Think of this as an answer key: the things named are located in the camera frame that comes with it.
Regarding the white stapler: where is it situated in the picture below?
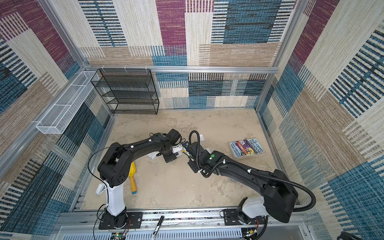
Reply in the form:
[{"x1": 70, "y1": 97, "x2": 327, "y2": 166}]
[{"x1": 95, "y1": 183, "x2": 107, "y2": 196}]

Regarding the yellow toy shovel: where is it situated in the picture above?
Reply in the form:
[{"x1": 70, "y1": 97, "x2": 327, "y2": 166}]
[{"x1": 129, "y1": 162, "x2": 137, "y2": 195}]

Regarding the red white remote control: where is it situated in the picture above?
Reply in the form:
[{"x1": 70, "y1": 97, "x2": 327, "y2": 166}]
[{"x1": 175, "y1": 151, "x2": 185, "y2": 158}]

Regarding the black marker pen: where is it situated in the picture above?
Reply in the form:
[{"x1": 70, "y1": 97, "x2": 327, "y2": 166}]
[{"x1": 151, "y1": 216, "x2": 165, "y2": 240}]

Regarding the white mesh wall basket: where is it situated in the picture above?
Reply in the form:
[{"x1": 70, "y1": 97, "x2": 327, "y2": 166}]
[{"x1": 36, "y1": 71, "x2": 96, "y2": 135}]

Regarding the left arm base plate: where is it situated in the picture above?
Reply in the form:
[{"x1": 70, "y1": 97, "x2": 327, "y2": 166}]
[{"x1": 98, "y1": 211, "x2": 143, "y2": 230}]

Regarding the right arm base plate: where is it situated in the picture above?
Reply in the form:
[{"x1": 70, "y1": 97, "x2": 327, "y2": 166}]
[{"x1": 219, "y1": 209, "x2": 266, "y2": 226}]

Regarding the black wire shelf rack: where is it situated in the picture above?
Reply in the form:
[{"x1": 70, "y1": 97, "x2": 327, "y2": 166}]
[{"x1": 91, "y1": 69, "x2": 160, "y2": 115}]

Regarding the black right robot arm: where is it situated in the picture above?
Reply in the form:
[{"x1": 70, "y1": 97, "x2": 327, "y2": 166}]
[{"x1": 182, "y1": 140, "x2": 317, "y2": 225}]

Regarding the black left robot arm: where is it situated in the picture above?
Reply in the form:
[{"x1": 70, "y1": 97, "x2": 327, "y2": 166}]
[{"x1": 98, "y1": 129, "x2": 182, "y2": 221}]

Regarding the colourful magazine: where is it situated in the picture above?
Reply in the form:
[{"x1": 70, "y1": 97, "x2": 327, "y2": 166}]
[{"x1": 229, "y1": 138, "x2": 265, "y2": 159}]

